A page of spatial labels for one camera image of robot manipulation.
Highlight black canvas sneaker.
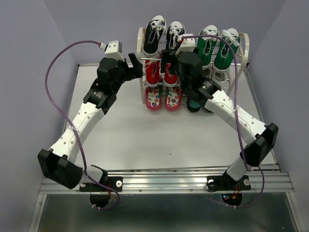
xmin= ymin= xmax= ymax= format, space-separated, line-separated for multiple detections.
xmin=143 ymin=15 xmax=166 ymax=56
xmin=166 ymin=21 xmax=186 ymax=51

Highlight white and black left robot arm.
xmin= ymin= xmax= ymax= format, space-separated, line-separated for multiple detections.
xmin=38 ymin=53 xmax=143 ymax=189

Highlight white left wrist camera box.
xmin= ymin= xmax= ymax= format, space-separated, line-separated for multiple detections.
xmin=104 ymin=41 xmax=125 ymax=61

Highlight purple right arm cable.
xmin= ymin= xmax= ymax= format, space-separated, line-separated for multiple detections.
xmin=178 ymin=34 xmax=266 ymax=209

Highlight cream shoe shelf chrome bars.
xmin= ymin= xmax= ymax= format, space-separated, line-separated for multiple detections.
xmin=137 ymin=28 xmax=250 ymax=105

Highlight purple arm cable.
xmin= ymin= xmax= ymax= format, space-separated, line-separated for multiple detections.
xmin=45 ymin=41 xmax=120 ymax=211
xmin=178 ymin=34 xmax=266 ymax=209

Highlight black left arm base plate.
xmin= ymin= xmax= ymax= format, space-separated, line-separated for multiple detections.
xmin=79 ymin=176 xmax=123 ymax=192

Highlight green canvas sneaker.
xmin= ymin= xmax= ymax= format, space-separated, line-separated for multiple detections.
xmin=197 ymin=25 xmax=219 ymax=68
xmin=212 ymin=28 xmax=240 ymax=72

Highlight red canvas sneaker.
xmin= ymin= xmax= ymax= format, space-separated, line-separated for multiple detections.
xmin=164 ymin=63 xmax=178 ymax=87
xmin=145 ymin=60 xmax=161 ymax=87

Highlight left green canvas sneaker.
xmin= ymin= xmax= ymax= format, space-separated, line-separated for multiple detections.
xmin=197 ymin=25 xmax=219 ymax=68

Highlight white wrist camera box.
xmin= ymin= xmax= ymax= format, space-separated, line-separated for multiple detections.
xmin=104 ymin=41 xmax=125 ymax=61
xmin=176 ymin=36 xmax=196 ymax=55

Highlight white sneaker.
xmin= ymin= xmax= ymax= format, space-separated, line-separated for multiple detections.
xmin=212 ymin=71 xmax=229 ymax=88
xmin=202 ymin=67 xmax=212 ymax=78

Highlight left dark green loafer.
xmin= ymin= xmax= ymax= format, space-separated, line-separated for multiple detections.
xmin=186 ymin=96 xmax=201 ymax=113

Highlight right white sneaker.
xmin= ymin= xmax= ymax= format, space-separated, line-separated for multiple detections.
xmin=212 ymin=71 xmax=229 ymax=88

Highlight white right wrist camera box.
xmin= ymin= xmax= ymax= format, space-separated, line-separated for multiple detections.
xmin=176 ymin=36 xmax=196 ymax=55

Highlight aluminium mounting rail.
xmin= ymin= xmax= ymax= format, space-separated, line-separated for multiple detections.
xmin=38 ymin=172 xmax=295 ymax=195

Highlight pink slipper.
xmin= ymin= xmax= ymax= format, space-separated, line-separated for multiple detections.
xmin=144 ymin=75 xmax=163 ymax=111
xmin=165 ymin=83 xmax=183 ymax=112

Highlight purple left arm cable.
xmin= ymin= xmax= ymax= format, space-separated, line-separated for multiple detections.
xmin=45 ymin=41 xmax=120 ymax=211

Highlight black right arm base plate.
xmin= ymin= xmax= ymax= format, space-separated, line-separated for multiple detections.
xmin=205 ymin=175 xmax=251 ymax=192

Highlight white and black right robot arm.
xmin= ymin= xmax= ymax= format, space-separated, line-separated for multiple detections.
xmin=161 ymin=50 xmax=279 ymax=189

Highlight right green canvas sneaker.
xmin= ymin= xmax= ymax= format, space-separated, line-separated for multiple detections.
xmin=212 ymin=28 xmax=240 ymax=72

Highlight left white sneaker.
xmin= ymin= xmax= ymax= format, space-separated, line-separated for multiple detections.
xmin=202 ymin=67 xmax=212 ymax=78

